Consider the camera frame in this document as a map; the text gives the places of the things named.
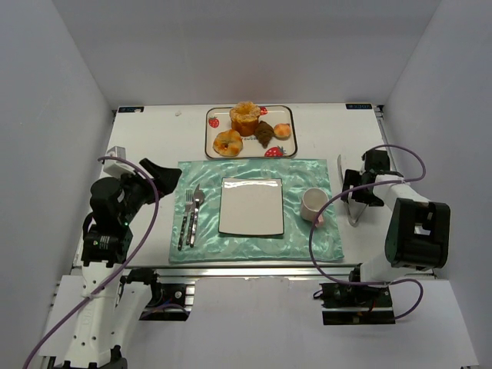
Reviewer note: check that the green satin placemat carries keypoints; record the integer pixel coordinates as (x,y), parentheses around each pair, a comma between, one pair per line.
(297,176)

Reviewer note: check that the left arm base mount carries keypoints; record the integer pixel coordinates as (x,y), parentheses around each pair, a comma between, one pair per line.
(168,300)

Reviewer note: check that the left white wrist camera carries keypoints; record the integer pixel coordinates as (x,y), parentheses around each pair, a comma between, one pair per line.
(115,168)

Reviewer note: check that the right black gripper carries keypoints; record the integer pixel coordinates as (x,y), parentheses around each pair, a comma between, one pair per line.
(357,186)

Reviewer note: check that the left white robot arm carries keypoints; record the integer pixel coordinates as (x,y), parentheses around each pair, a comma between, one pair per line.
(113,302)

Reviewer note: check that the small round bread roll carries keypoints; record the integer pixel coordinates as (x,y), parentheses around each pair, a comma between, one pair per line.
(282,131)

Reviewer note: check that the aluminium table frame rail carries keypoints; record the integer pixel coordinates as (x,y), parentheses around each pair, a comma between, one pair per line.
(242,271)

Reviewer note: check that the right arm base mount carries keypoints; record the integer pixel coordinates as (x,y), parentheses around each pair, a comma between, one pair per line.
(352,305)

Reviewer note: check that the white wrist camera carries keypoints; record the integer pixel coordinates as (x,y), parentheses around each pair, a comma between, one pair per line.
(367,164)
(115,168)

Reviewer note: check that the tall orange muffin bread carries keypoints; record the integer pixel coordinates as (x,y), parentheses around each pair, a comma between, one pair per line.
(245,117)

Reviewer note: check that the round glazed bun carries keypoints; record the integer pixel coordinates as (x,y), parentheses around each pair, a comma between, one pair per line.
(228,143)

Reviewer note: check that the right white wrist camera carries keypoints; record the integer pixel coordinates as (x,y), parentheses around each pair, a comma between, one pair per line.
(367,164)

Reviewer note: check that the pink ceramic mug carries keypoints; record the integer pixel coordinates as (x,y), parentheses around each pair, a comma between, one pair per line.
(312,200)

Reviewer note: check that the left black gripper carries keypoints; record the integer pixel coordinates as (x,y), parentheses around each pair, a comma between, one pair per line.
(144,182)

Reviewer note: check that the brown chocolate croissant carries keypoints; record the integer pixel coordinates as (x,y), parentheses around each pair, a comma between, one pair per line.
(264,133)

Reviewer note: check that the strawberry pattern tray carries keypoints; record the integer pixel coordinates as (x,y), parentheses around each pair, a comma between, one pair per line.
(218,120)

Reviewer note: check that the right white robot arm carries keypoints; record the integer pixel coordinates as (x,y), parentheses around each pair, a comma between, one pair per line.
(418,233)

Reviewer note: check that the silver table knife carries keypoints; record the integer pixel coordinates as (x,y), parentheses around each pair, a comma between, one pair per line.
(198,200)

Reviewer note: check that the white square plate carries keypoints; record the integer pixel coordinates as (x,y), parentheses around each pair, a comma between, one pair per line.
(251,207)

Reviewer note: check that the silver fork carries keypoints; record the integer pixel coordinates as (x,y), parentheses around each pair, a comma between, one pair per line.
(187,208)

